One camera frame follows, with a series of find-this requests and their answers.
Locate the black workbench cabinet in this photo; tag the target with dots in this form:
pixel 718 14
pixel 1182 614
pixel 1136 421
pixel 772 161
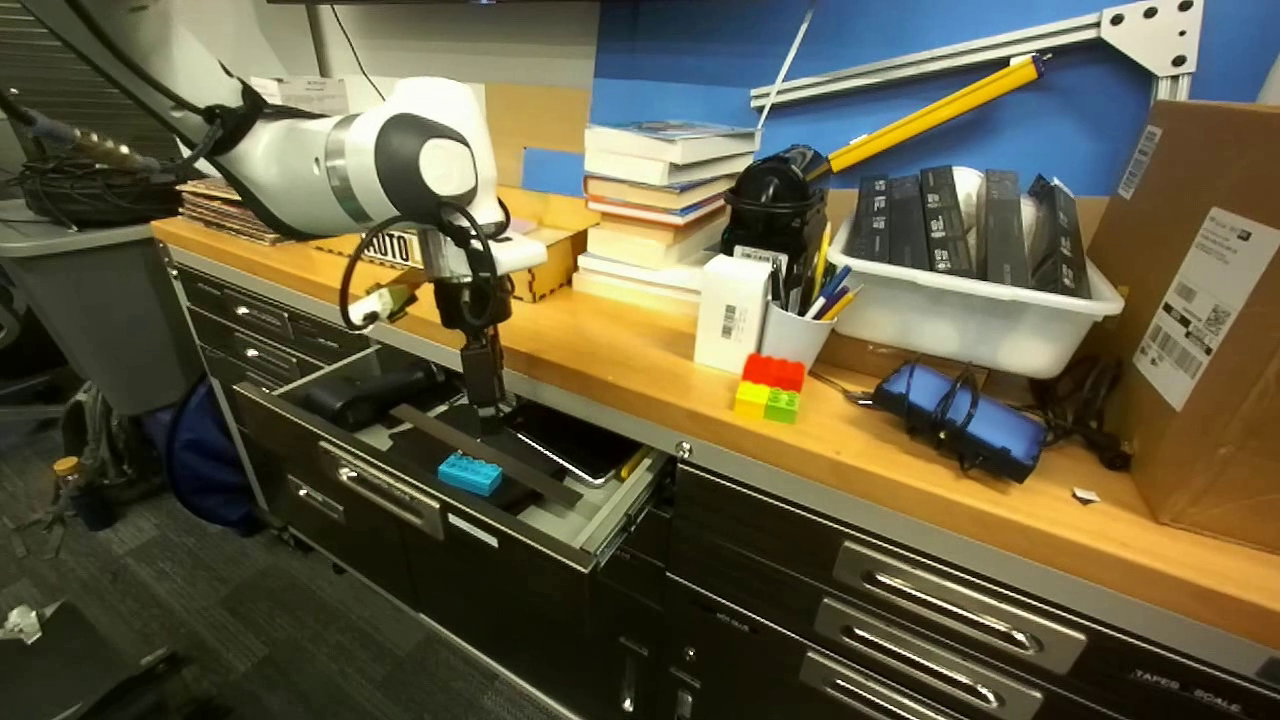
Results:
pixel 744 585

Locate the brown cardboard box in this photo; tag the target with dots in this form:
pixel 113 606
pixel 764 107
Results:
pixel 1200 320

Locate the open black drawer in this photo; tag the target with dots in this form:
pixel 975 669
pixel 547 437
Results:
pixel 563 513

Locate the small white scrap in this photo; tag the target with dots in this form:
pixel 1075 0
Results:
pixel 1086 494

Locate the yellow bar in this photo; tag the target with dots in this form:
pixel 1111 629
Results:
pixel 934 113

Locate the brown flat stack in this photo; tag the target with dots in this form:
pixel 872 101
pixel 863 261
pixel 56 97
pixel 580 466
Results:
pixel 214 208

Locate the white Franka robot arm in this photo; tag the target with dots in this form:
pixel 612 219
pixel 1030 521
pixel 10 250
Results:
pixel 305 165

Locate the thin white rod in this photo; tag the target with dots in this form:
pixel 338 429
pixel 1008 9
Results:
pixel 781 81

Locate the yellow block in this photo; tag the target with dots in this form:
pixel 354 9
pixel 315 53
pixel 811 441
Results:
pixel 755 394

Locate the large white book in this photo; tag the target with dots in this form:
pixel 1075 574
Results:
pixel 654 240

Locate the black case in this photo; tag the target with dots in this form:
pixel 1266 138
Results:
pixel 362 397

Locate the long black bar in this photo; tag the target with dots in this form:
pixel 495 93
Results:
pixel 533 468

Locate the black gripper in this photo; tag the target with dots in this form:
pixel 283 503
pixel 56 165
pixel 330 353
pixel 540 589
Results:
pixel 474 306

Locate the white metal bracket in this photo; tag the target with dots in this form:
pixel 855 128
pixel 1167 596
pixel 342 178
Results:
pixel 1155 32

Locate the grey cover book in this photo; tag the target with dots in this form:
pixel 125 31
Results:
pixel 665 138

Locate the white crumpled scrap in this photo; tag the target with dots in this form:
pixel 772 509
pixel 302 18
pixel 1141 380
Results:
pixel 20 623

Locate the thin white book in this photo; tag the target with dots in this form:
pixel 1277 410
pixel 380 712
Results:
pixel 647 215

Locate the aluminium extrusion rail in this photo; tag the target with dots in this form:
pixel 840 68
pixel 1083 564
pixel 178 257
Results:
pixel 934 56

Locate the black flat box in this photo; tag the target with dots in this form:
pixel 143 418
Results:
pixel 882 219
pixel 1006 227
pixel 1058 236
pixel 954 219

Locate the red block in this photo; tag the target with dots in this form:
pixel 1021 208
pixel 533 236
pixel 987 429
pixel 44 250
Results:
pixel 772 373

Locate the wooden tray box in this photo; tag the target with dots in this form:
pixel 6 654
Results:
pixel 563 222

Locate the white small box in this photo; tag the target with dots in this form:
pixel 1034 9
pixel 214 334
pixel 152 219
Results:
pixel 731 313

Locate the thick white book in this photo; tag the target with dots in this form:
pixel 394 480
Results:
pixel 654 170

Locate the blue backpack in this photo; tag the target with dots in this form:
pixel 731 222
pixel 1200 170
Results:
pixel 205 462

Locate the orange spine book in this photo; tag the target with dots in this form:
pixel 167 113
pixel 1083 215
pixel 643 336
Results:
pixel 647 195

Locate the wide white book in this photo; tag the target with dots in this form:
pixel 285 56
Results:
pixel 626 281

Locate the grey side table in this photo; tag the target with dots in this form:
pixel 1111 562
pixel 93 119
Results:
pixel 93 306

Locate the blue block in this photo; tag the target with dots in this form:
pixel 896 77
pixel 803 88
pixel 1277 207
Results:
pixel 474 474

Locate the white plastic bin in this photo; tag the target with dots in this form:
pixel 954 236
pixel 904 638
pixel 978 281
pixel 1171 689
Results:
pixel 960 320

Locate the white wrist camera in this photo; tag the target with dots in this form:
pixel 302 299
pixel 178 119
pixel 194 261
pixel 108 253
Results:
pixel 495 253

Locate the green block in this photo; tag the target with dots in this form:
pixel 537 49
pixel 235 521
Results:
pixel 781 406

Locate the black tablet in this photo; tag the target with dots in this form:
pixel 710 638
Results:
pixel 573 441

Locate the pens bundle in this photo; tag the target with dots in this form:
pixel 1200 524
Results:
pixel 827 289

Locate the white pen cup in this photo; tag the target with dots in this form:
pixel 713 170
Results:
pixel 793 336

